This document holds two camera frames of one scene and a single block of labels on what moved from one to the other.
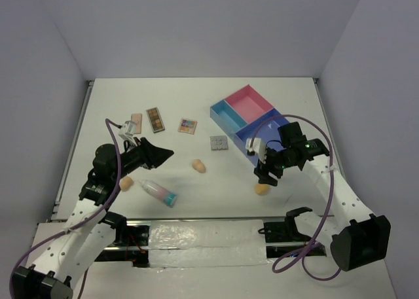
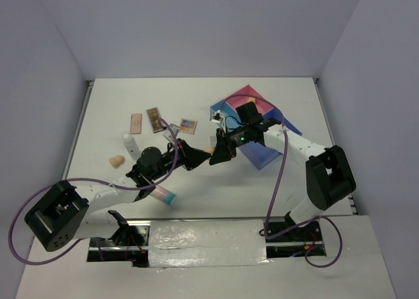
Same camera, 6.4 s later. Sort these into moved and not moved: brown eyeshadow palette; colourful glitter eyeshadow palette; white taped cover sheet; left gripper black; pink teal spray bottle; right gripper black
Moved: left gripper black; right gripper black
Not moved: pink teal spray bottle; white taped cover sheet; colourful glitter eyeshadow palette; brown eyeshadow palette
